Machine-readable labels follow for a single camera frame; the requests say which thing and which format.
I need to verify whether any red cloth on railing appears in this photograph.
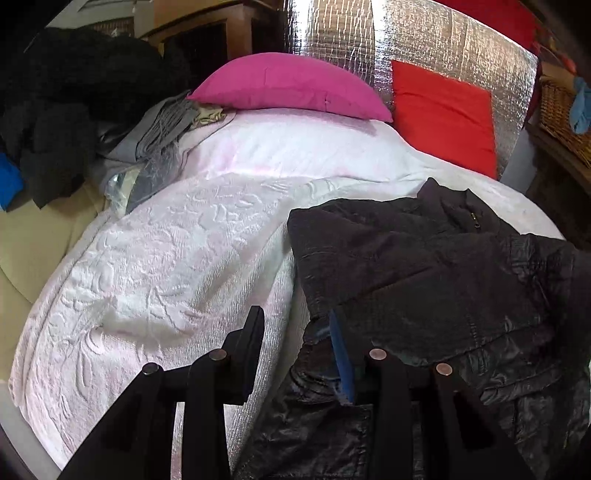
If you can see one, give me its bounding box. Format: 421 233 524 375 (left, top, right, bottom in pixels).
437 0 537 50

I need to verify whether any silver foil insulation panel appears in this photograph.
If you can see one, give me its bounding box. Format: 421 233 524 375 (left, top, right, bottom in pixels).
283 0 537 174

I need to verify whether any white embossed bed blanket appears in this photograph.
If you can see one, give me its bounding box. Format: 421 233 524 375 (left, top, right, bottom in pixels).
8 109 559 467

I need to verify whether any pile of dark clothes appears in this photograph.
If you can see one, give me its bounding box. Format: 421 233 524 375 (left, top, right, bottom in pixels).
1 27 174 208

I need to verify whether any grey folded garment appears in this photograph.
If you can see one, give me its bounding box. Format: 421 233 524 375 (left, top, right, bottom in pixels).
98 89 236 218

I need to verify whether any black quilted jacket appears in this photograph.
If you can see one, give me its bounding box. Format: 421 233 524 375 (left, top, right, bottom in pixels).
235 180 590 479

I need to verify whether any pink cushion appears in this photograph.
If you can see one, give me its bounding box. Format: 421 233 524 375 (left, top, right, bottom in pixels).
187 52 392 123

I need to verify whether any blue cloth on basket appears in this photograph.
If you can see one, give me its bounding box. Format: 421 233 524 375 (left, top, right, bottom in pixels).
569 77 591 135

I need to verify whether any wooden side table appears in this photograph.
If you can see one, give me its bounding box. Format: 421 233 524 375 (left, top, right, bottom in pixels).
526 124 590 251

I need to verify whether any wicker basket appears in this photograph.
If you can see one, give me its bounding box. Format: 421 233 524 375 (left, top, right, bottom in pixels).
540 76 590 168

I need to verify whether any red square cushion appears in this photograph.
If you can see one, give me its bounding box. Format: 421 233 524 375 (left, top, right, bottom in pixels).
392 60 497 179

